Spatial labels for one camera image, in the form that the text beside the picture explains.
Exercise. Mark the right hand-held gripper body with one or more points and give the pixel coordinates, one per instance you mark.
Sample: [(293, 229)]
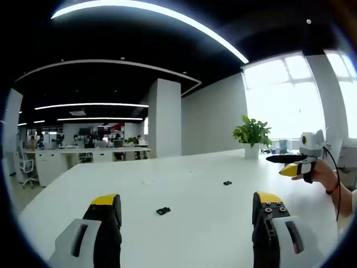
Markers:
[(312, 143)]

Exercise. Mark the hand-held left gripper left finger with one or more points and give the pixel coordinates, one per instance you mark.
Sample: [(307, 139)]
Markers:
[(83, 245)]

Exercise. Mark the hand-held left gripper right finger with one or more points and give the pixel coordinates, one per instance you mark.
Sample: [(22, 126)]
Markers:
[(281, 243)]

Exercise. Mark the black plastic buckle part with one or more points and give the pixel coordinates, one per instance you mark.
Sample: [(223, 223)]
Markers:
[(227, 183), (163, 210)]

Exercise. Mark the person's right hand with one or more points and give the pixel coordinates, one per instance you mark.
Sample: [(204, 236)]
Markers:
[(325, 174)]

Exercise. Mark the teal container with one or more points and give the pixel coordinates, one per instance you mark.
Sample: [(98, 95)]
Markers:
[(283, 145)]

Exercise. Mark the white plant pot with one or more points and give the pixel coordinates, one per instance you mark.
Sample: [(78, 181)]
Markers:
[(251, 150)]

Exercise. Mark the green potted plant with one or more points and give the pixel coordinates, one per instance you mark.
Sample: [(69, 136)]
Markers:
[(252, 131)]

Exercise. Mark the dark wristband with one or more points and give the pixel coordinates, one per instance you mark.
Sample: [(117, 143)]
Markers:
[(332, 191)]

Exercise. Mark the row of white office desks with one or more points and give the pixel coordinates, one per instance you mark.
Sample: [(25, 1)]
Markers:
[(69, 159)]

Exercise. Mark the white office chair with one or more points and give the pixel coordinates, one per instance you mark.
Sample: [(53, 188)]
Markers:
[(26, 164)]

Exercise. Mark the straight ceiling light strip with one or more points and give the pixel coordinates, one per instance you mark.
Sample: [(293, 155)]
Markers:
[(92, 105), (100, 119)]

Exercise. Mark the ceiling air vent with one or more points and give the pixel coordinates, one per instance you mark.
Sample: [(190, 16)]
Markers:
[(77, 112)]

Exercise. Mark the long ceiling light strip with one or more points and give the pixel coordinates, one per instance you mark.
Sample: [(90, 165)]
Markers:
[(173, 19)]

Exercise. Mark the curved ceiling light strip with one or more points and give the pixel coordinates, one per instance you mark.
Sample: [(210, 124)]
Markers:
[(111, 62)]

